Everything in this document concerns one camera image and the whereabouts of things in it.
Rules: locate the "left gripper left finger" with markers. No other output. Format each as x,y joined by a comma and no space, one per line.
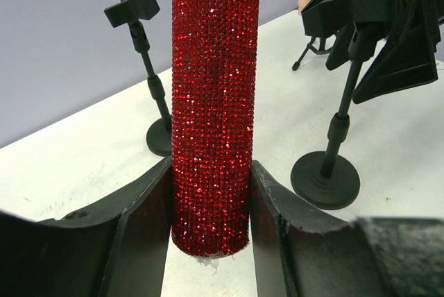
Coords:
116,246

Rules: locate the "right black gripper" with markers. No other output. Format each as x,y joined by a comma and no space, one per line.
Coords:
406,60

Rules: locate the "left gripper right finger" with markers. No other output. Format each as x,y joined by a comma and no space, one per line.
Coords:
300,250

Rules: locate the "black round-base clip stand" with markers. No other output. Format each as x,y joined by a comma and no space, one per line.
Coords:
324,178

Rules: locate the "red glitter microphone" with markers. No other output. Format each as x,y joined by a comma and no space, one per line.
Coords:
214,62

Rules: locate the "black round-base rear stand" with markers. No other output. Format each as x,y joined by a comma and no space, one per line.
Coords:
132,13

